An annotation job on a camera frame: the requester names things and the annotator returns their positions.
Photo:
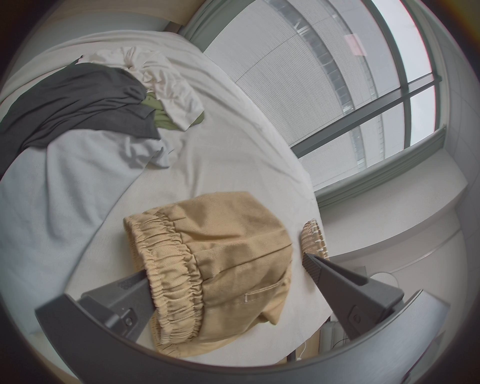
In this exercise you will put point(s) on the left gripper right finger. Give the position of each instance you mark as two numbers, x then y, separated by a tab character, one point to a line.
352	300

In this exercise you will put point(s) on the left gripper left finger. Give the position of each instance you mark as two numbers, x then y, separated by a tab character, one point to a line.
120	300

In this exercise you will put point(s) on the tan shorts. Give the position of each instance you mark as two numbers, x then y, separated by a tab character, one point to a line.
225	243

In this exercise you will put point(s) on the round woven basket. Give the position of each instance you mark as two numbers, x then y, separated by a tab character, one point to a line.
315	240

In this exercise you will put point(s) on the pale blue garment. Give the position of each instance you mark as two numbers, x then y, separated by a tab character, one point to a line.
56	187

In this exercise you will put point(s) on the green garment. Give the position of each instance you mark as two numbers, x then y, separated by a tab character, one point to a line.
161	116

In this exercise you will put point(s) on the black garment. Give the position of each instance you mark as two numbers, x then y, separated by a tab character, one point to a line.
75	101

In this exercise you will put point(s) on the white garment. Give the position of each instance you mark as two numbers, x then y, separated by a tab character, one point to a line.
168	86

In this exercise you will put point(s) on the window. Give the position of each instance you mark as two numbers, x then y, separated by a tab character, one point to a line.
300	75

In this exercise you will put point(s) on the grey-green curtain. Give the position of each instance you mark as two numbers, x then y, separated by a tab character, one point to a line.
210	26

